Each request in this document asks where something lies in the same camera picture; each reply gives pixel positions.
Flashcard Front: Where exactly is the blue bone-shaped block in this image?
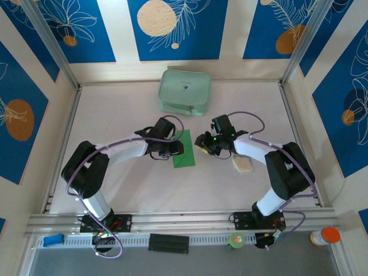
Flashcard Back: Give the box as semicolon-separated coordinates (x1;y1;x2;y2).
43;234;64;247

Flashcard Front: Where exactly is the aluminium frame post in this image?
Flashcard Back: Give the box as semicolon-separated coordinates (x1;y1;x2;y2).
21;0;82;90
280;0;336;86

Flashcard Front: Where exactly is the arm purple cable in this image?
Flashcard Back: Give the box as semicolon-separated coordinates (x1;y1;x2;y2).
65;114;185;259
228;111;318;251

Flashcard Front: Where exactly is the round beige sponge pack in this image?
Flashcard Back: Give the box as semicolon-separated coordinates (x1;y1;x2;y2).
232;154;255;174

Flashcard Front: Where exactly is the aluminium table side rail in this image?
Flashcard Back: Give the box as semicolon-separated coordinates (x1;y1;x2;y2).
41;86;83;213
278;81;324;208

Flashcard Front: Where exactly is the slotted grey cable tray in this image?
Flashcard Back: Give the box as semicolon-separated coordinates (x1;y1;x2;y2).
37;232;256;250

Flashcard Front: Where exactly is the small circuit board with wires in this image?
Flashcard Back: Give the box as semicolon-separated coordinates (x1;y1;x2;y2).
91;229;117;248
255;231;286;250

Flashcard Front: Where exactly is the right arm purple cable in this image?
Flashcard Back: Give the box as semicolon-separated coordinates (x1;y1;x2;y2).
228;111;318;251

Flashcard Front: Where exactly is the green square paper sheet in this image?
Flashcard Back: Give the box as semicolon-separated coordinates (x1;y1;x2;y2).
172;129;196;168

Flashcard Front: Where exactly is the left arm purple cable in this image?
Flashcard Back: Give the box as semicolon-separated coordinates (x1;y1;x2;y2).
65;114;185;259

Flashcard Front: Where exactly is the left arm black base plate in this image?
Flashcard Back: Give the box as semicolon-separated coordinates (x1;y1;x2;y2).
79;214;133;233

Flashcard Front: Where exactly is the orange cap bottle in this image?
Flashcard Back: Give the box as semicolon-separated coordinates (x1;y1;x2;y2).
309;226;342;247

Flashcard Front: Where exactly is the black ribbed rectangular block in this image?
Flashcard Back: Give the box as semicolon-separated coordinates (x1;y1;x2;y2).
148;233;190;255

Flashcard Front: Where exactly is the mint green zip pouch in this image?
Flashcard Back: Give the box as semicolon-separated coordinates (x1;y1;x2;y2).
159;70;213;117

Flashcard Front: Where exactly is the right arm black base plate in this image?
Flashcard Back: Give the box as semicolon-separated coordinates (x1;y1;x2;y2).
232;211;286;231

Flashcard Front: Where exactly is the aluminium mounting rail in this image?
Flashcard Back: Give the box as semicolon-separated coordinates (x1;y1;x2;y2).
24;208;340;238

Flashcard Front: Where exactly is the green tape roll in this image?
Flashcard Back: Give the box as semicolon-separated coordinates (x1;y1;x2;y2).
226;232;246;250

